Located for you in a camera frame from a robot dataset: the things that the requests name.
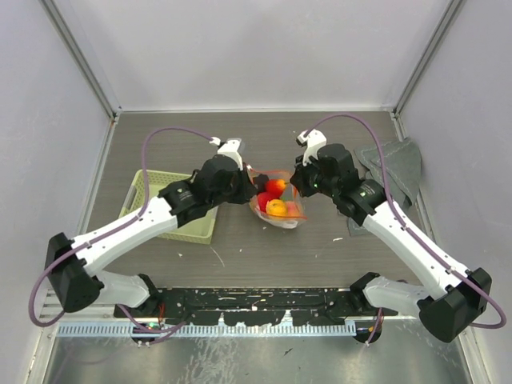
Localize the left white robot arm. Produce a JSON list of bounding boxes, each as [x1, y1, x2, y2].
[[46, 154, 256, 317]]

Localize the grey slotted cable duct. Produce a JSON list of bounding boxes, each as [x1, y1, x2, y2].
[[56, 320, 357, 338]]

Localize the clear orange zip bag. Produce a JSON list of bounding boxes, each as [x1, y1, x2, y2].
[[247, 166, 307, 230]]

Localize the yellow orange toy fruit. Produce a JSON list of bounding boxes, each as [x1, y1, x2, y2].
[[266, 199, 287, 218]]

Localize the orange toy peach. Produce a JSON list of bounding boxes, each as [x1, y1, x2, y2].
[[285, 201, 302, 218]]

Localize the green plastic basket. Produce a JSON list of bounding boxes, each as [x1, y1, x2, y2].
[[118, 170, 218, 245]]

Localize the grey folded cloth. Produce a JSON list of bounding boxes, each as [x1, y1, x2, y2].
[[354, 138, 422, 212]]

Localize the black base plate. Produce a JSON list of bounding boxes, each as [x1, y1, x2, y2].
[[128, 288, 378, 326]]

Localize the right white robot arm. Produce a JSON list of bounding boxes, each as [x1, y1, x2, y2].
[[290, 143, 492, 343]]

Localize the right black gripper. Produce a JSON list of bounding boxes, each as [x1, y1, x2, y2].
[[290, 151, 338, 198]]

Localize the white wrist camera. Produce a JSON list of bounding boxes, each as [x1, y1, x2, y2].
[[209, 137, 245, 170], [296, 129, 327, 166]]

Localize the red toy apple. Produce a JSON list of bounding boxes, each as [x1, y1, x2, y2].
[[257, 192, 278, 213]]

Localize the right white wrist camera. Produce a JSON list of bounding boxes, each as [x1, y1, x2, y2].
[[296, 129, 327, 166]]

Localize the red toy tomato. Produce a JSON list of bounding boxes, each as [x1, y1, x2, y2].
[[265, 178, 288, 198]]

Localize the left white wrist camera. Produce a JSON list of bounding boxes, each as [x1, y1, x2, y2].
[[209, 137, 245, 170]]

